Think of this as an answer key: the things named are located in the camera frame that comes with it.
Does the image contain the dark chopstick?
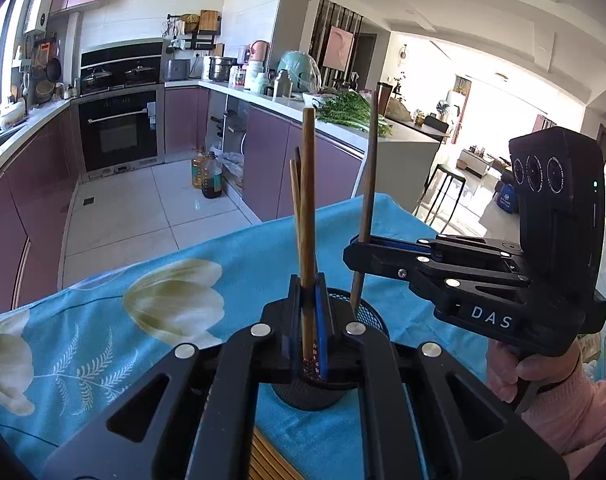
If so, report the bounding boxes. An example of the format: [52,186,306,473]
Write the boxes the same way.
[289,148,301,261]

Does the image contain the pink sleeved right forearm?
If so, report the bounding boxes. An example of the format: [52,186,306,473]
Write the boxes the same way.
[522,368,606,479]

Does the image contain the person's right hand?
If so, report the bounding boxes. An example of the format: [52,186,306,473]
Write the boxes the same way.
[486,340,580,403]

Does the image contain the black stool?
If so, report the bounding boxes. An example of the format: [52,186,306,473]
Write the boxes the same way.
[421,164,467,228]

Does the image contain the bamboo chopstick with red end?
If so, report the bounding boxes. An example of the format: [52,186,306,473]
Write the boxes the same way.
[248,427,304,480]

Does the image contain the black mesh utensil cup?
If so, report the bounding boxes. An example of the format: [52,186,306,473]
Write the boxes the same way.
[273,276,389,411]

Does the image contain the blue floral tablecloth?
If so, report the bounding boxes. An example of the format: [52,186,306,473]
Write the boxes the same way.
[0,198,487,479]

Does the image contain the green vegetables on counter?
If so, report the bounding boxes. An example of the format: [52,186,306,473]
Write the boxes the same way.
[315,90,373,133]

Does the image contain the mint green appliance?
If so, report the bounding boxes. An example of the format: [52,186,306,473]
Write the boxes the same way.
[277,51,321,94]

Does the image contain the oil bottle on floor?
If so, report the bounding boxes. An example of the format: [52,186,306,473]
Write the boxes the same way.
[201,152,222,200]

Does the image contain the steel pot on counter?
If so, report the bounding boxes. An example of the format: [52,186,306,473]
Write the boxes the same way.
[207,56,237,82]

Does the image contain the black built-in oven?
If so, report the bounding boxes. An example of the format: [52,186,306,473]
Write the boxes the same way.
[76,38,166,180]

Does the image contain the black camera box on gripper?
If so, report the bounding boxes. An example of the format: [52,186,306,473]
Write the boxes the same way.
[509,127,606,304]

